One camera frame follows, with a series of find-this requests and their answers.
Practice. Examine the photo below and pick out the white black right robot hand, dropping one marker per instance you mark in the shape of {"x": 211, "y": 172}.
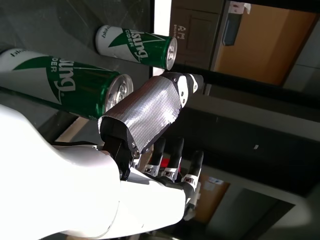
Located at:
{"x": 62, "y": 187}

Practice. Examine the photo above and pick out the green Chilsung cider can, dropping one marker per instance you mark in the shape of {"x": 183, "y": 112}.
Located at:
{"x": 150, "y": 50}
{"x": 75, "y": 82}

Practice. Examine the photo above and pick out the red plastic lid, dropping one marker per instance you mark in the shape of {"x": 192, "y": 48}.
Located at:
{"x": 167, "y": 163}

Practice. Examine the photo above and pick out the brown cardboard carton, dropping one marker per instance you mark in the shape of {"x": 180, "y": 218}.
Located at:
{"x": 212, "y": 200}

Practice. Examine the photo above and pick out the brown panelled door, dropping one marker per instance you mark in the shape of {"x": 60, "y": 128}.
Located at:
{"x": 200, "y": 30}

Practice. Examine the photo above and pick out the orange wooden door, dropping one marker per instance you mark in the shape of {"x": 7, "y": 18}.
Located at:
{"x": 262, "y": 50}

